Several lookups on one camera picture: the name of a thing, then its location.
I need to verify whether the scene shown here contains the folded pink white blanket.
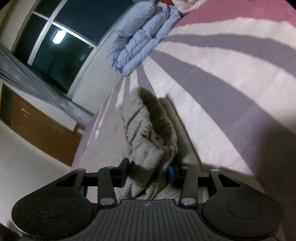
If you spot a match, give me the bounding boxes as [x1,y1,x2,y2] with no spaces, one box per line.
[172,0,206,15]

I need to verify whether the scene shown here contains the folded light blue duvet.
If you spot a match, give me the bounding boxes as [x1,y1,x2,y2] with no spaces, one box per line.
[106,1,181,76]

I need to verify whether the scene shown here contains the striped purple pink bedsheet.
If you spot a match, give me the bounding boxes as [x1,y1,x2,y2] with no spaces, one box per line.
[72,1,295,240]

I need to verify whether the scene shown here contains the wooden chair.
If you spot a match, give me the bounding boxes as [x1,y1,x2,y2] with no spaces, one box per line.
[73,123,86,137]

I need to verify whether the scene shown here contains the grey sweat pants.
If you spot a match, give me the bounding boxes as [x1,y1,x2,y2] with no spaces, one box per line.
[115,87,201,201]

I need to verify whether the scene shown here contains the red folded cloth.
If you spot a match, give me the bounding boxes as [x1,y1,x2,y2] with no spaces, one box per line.
[160,0,174,6]

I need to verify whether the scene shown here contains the grey curtain left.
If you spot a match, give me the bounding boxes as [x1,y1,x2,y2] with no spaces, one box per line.
[1,45,93,126]

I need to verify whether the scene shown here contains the brown wooden door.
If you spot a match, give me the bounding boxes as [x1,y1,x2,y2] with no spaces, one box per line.
[1,84,82,167]

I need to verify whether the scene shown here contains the window with aluminium frame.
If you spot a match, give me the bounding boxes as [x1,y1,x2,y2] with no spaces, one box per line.
[13,0,133,97]

